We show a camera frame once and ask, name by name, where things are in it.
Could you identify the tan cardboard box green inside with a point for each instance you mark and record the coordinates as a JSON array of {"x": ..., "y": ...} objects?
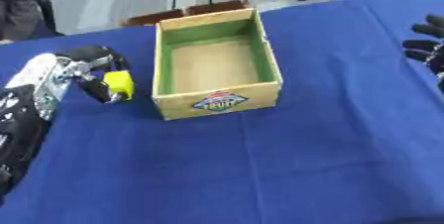
[{"x": 215, "y": 66}]

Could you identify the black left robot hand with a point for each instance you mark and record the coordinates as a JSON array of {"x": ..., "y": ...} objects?
[{"x": 87, "y": 54}]

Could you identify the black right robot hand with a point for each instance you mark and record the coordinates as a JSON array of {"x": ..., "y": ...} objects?
[{"x": 426, "y": 46}]

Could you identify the yellow block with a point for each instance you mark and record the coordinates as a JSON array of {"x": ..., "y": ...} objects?
[{"x": 120, "y": 83}]

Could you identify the brown wooden board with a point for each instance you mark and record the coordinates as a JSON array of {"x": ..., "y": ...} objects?
[{"x": 185, "y": 13}]

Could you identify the person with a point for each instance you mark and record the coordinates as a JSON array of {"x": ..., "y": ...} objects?
[{"x": 23, "y": 6}]

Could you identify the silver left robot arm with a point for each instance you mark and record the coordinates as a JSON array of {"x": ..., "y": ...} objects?
[{"x": 29, "y": 102}]

